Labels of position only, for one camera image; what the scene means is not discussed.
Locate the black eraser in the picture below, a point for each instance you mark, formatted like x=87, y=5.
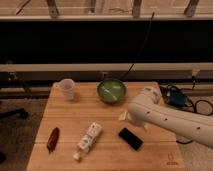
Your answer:
x=130, y=138

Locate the white plastic bottle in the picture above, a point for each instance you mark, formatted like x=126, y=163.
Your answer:
x=87, y=141

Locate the white sponge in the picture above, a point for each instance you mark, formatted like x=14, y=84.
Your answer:
x=123, y=116

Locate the blue power adapter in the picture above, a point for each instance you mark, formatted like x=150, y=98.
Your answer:
x=176, y=98

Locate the clear plastic measuring cup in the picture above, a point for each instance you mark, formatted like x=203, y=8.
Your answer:
x=66, y=86

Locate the green bowl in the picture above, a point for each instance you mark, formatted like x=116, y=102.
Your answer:
x=111, y=90

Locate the dark red pocket knife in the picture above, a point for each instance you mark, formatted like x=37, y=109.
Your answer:
x=53, y=139

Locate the black chair base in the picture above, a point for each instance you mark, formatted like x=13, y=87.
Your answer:
x=21, y=112

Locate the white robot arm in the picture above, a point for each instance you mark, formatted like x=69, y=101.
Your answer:
x=145, y=107

